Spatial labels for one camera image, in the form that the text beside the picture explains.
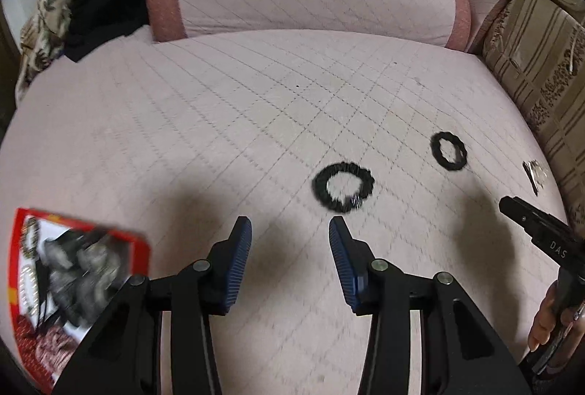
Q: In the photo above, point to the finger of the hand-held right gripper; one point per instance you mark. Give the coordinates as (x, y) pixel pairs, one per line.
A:
(525, 217)

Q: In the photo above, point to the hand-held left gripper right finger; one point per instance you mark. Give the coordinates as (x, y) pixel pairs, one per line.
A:
(340, 262)

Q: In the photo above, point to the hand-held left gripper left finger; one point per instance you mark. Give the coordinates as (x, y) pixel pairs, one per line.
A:
(241, 258)

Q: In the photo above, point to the large black scrunchie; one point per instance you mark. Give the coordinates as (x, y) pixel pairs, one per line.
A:
(320, 189)

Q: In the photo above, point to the red jewelry box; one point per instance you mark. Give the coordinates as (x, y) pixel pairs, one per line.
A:
(139, 242)

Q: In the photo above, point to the person's right hand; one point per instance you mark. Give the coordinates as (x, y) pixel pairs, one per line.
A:
(546, 317)

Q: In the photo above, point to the silver hair clip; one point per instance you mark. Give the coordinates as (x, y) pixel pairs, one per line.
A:
(537, 173)

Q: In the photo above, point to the small black scrunchie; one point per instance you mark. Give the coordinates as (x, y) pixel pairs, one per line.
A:
(436, 153)

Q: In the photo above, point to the pink quilted mattress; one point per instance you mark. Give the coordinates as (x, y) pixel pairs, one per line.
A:
(183, 125)

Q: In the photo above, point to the striped brown sofa armrest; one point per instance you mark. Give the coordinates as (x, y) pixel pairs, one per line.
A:
(525, 43)

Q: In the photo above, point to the red brick-patterned pouch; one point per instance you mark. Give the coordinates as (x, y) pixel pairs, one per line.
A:
(50, 344)

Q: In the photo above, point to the leopard print cloth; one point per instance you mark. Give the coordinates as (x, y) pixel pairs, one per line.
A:
(45, 11)

